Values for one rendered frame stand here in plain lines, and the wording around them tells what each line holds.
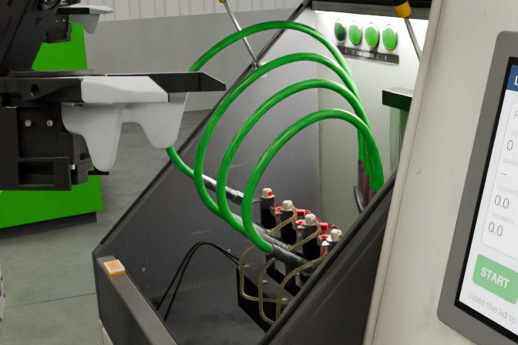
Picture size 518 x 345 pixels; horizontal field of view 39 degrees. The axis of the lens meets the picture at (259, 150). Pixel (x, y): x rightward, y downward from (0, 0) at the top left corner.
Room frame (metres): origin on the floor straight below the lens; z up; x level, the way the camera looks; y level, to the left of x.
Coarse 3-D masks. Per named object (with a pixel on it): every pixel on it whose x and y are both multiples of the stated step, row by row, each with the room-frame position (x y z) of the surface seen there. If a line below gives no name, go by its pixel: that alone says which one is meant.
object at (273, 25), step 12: (264, 24) 1.24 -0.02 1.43; (276, 24) 1.25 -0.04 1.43; (288, 24) 1.26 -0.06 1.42; (300, 24) 1.27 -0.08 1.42; (228, 36) 1.22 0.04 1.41; (240, 36) 1.22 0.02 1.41; (312, 36) 1.28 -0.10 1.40; (324, 36) 1.29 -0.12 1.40; (216, 48) 1.20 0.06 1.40; (336, 48) 1.30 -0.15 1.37; (204, 60) 1.20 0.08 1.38; (336, 60) 1.30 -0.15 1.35; (348, 72) 1.30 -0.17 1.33; (360, 144) 1.32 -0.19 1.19; (360, 156) 1.32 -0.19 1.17; (180, 168) 1.17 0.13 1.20
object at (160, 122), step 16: (160, 80) 0.55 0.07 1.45; (176, 80) 0.56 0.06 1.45; (192, 80) 0.56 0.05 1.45; (208, 80) 0.56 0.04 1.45; (176, 96) 0.56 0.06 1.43; (128, 112) 0.55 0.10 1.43; (144, 112) 0.55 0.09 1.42; (160, 112) 0.56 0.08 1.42; (176, 112) 0.56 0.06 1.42; (144, 128) 0.55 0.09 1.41; (160, 128) 0.56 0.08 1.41; (176, 128) 0.56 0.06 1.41; (160, 144) 0.56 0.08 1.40
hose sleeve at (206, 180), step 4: (204, 176) 1.19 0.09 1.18; (204, 180) 1.19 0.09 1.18; (208, 180) 1.19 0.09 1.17; (212, 180) 1.20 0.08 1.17; (204, 184) 1.19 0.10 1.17; (208, 184) 1.19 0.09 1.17; (212, 184) 1.19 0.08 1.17; (208, 188) 1.19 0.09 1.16; (212, 188) 1.19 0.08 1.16; (228, 188) 1.21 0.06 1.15; (228, 192) 1.20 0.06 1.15; (232, 192) 1.21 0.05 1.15; (236, 192) 1.21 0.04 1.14; (228, 196) 1.20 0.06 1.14; (232, 196) 1.21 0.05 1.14
